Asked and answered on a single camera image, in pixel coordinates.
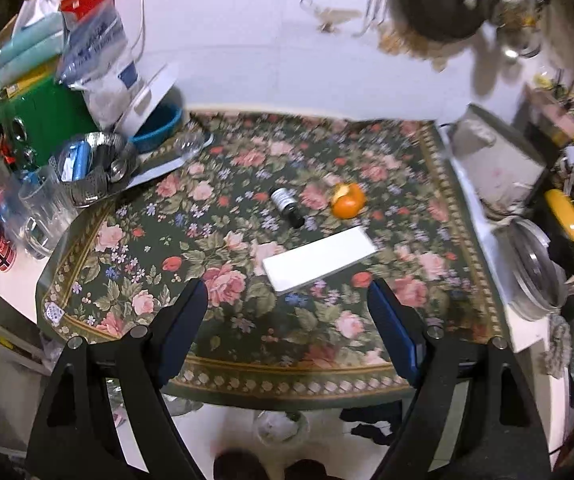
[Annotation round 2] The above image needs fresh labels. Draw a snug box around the orange mandarin peel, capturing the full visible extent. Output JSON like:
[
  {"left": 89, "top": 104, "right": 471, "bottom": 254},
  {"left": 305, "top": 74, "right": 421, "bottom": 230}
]
[{"left": 330, "top": 183, "right": 366, "bottom": 220}]

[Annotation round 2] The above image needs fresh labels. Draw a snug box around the clear trash bin with bag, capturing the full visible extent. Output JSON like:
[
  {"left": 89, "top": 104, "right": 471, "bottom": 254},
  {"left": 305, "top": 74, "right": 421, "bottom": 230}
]
[{"left": 253, "top": 411, "right": 310, "bottom": 448}]

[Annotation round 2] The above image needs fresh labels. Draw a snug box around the dark blue cloth on floor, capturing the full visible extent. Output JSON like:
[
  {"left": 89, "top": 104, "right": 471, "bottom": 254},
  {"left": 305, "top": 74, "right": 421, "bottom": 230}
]
[{"left": 339, "top": 400, "right": 404, "bottom": 446}]

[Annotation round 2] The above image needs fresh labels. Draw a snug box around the person's left foot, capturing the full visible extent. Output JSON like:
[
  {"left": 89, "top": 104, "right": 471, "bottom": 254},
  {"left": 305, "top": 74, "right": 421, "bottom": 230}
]
[{"left": 213, "top": 448, "right": 270, "bottom": 480}]

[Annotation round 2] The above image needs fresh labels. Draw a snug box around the person's foot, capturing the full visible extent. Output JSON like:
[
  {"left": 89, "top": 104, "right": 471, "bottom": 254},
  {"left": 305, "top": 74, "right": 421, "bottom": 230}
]
[
  {"left": 213, "top": 448, "right": 270, "bottom": 480},
  {"left": 284, "top": 460, "right": 341, "bottom": 480}
]

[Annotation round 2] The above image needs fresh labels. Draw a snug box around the glass pot lid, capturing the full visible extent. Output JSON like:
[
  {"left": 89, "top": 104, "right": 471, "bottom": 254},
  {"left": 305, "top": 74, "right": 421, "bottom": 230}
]
[{"left": 495, "top": 216, "right": 568, "bottom": 322}]

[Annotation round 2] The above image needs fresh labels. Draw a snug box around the person's right foot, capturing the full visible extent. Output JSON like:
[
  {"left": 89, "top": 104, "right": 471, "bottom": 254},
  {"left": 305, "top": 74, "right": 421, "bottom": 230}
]
[{"left": 284, "top": 460, "right": 341, "bottom": 480}]

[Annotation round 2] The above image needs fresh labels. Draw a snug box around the clear glass mug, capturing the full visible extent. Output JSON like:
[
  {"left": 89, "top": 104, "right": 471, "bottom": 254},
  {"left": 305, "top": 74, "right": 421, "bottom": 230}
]
[{"left": 19, "top": 165, "right": 78, "bottom": 258}]

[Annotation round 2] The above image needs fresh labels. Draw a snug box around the white flat paper box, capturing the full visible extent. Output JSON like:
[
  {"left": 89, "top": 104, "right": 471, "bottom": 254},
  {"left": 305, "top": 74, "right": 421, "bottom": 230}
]
[{"left": 262, "top": 226, "right": 378, "bottom": 294}]

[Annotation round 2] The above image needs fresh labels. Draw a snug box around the metal container with utensils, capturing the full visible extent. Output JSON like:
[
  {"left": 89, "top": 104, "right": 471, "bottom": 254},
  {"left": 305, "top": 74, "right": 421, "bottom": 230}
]
[{"left": 49, "top": 132, "right": 139, "bottom": 209}]

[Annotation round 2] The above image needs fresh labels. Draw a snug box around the floral tablecloth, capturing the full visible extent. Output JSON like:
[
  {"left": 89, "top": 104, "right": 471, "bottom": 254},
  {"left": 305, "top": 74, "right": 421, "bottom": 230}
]
[{"left": 35, "top": 113, "right": 505, "bottom": 410}]

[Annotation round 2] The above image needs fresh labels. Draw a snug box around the small dark glass bottle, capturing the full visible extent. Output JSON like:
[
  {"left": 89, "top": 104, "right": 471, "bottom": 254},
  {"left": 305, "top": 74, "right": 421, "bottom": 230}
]
[{"left": 270, "top": 188, "right": 305, "bottom": 229}]

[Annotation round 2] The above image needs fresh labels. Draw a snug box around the small upturned drinking glass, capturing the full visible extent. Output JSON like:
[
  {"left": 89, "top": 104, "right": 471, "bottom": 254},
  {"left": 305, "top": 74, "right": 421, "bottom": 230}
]
[{"left": 173, "top": 129, "right": 206, "bottom": 162}]

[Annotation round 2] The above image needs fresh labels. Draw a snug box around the blue bowl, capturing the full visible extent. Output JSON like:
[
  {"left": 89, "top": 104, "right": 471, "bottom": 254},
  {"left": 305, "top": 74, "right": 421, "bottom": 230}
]
[{"left": 132, "top": 102, "right": 183, "bottom": 154}]

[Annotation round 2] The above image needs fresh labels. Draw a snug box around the green box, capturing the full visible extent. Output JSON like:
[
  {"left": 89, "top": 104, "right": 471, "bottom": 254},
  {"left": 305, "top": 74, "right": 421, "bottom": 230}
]
[{"left": 0, "top": 78, "right": 97, "bottom": 166}]

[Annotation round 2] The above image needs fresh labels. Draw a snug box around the clear plastic bag with powder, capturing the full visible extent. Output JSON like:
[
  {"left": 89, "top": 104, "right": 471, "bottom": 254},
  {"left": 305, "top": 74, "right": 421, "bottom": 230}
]
[{"left": 56, "top": 0, "right": 142, "bottom": 130}]

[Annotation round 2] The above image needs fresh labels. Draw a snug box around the teal rolled cloth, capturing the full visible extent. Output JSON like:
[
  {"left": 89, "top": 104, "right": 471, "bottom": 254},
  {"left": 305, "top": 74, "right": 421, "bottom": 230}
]
[{"left": 0, "top": 12, "right": 64, "bottom": 88}]

